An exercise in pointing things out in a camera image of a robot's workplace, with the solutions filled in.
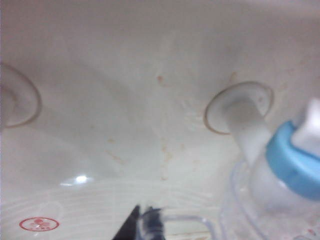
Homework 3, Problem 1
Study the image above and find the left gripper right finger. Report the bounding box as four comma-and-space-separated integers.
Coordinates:
141, 206, 165, 240

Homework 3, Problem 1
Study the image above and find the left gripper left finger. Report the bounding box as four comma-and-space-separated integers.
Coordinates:
112, 204, 142, 240

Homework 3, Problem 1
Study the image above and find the clear textured plastic mug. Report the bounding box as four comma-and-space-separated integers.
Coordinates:
162, 159, 320, 240

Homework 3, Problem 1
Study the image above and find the blue cold water tap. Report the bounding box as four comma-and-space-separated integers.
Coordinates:
204, 81, 320, 223

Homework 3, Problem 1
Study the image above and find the white water dispenser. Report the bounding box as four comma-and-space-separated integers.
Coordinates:
0, 0, 320, 240

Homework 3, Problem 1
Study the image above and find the red hot water tap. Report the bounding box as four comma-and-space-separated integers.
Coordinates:
0, 63, 42, 130

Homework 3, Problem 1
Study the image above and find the red round seal sticker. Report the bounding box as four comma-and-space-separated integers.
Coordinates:
18, 216, 61, 232

